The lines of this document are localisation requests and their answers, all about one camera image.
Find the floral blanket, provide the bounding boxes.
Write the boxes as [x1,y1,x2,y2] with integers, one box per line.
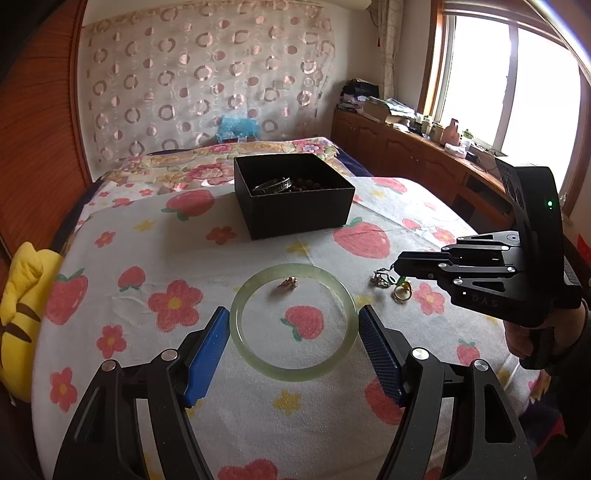
[90,136,352,204]

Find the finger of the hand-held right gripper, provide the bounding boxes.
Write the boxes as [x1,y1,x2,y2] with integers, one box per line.
[393,250,517,281]
[441,232,525,254]

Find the silver pendant with green stone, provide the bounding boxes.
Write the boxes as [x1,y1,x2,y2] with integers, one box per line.
[369,268,407,289]

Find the green jade bangle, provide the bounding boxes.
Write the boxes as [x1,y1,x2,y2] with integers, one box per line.
[229,263,358,382]

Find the dark blue blanket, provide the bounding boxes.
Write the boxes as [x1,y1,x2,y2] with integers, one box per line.
[335,145,376,179]

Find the pile of dark clothes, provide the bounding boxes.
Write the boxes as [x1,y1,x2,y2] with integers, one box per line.
[342,78,379,114]

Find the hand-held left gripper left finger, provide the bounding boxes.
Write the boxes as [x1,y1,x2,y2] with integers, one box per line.
[53,307,230,480]

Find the window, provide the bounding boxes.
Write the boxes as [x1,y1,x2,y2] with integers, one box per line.
[425,0,591,208]

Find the white window curtain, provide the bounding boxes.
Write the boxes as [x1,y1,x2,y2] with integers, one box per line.
[369,0,404,100]

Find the yellow plush toy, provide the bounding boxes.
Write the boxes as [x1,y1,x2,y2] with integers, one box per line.
[0,242,63,407]

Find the wooden wardrobe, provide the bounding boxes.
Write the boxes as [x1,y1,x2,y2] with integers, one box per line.
[0,0,93,273]

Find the person's right hand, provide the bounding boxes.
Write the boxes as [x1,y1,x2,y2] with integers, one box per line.
[503,298,591,376]

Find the open cardboard box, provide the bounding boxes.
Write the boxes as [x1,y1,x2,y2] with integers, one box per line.
[365,97,407,124]

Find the blue plastic bag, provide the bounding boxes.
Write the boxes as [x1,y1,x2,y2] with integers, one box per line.
[216,115,259,141]

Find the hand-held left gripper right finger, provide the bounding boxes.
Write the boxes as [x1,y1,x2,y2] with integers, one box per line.
[358,305,539,480]

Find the wooden cabinet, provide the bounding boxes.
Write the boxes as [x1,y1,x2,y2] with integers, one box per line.
[331,106,591,278]

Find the black cardboard box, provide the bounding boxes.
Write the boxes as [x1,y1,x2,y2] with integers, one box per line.
[233,153,356,241]

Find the silver bangle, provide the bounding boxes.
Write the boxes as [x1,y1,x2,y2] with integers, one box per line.
[252,175,294,193]

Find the circle patterned wall curtain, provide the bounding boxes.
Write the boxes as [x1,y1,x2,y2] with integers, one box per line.
[78,0,338,174]

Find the strawberry print cloth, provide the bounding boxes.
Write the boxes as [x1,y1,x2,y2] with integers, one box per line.
[30,178,522,480]

